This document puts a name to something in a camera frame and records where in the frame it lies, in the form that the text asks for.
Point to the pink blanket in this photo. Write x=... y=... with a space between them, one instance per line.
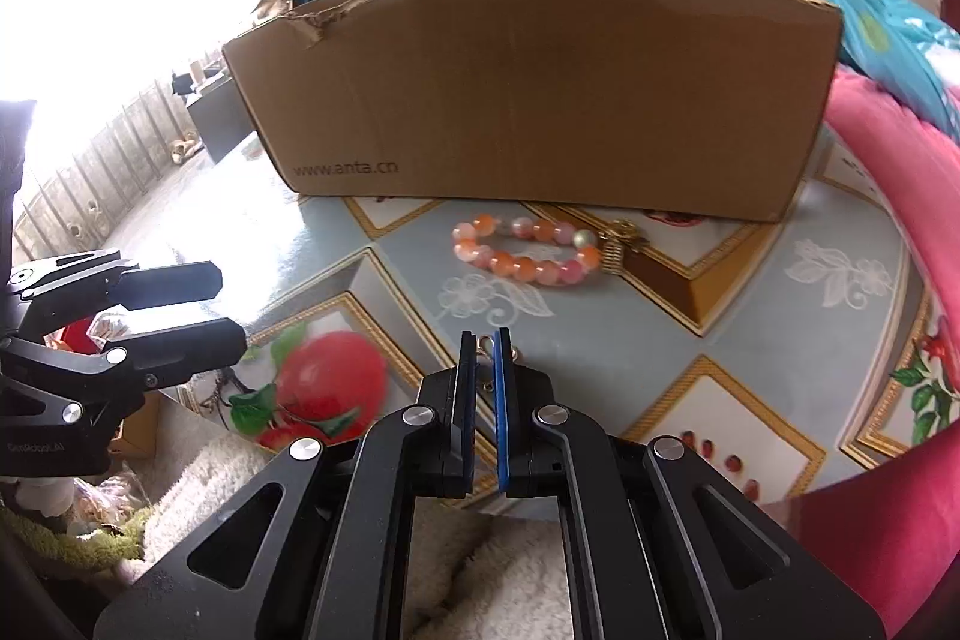
x=868 y=261

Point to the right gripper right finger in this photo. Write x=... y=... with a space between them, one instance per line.
x=546 y=449

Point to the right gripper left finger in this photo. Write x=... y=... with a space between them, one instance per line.
x=424 y=450

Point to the blue floral quilt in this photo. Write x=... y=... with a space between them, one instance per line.
x=907 y=51

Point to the brown cardboard box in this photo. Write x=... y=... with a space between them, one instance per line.
x=707 y=107

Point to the floral patterned tablecloth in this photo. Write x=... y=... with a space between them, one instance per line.
x=349 y=302

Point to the grey side cabinet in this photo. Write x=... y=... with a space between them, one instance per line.
x=220 y=117

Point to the white radiator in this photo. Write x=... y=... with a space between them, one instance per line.
x=74 y=203

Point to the gold brooch with chain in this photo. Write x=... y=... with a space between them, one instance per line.
x=618 y=238

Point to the white fluffy cloth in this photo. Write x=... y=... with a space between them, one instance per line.
x=470 y=575

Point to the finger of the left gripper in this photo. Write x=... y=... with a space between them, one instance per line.
x=172 y=356
x=138 y=289

